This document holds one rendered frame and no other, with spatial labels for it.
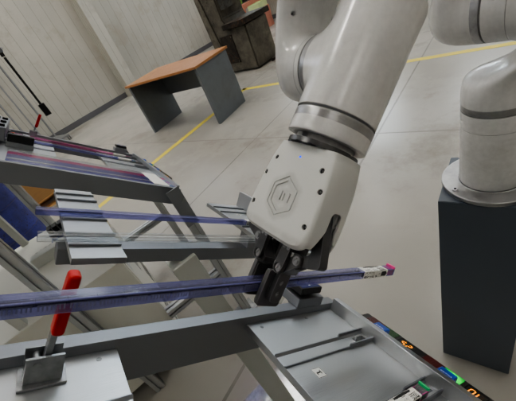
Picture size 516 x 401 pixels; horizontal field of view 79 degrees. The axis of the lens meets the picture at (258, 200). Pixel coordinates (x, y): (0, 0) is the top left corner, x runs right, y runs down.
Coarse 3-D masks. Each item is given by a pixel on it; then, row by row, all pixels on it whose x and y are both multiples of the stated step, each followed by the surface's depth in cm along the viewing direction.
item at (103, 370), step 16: (96, 352) 34; (112, 352) 34; (16, 368) 29; (80, 368) 31; (96, 368) 32; (112, 368) 32; (0, 384) 27; (64, 384) 29; (80, 384) 29; (96, 384) 30; (112, 384) 30; (0, 400) 26; (16, 400) 26; (32, 400) 27; (48, 400) 27; (64, 400) 28; (80, 400) 28; (96, 400) 28; (112, 400) 28; (128, 400) 29
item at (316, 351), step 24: (312, 312) 55; (264, 336) 44; (288, 336) 46; (312, 336) 47; (336, 336) 49; (360, 336) 51; (288, 360) 41; (312, 360) 42; (336, 360) 43; (360, 360) 45; (384, 360) 46; (312, 384) 37; (336, 384) 39; (360, 384) 40; (384, 384) 41; (408, 384) 41
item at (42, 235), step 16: (48, 240) 43; (64, 240) 45; (80, 240) 46; (96, 240) 47; (112, 240) 48; (128, 240) 50; (144, 240) 51; (160, 240) 53; (176, 240) 55; (192, 240) 57; (208, 240) 59; (224, 240) 61; (240, 240) 63
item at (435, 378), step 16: (336, 304) 57; (352, 320) 54; (368, 320) 52; (368, 336) 51; (384, 336) 49; (400, 352) 47; (416, 368) 45; (432, 368) 43; (432, 384) 43; (448, 384) 41; (464, 400) 40; (480, 400) 39
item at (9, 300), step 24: (96, 288) 24; (120, 288) 25; (144, 288) 26; (168, 288) 26; (192, 288) 28; (216, 288) 29; (240, 288) 31; (0, 312) 20; (24, 312) 20; (48, 312) 21
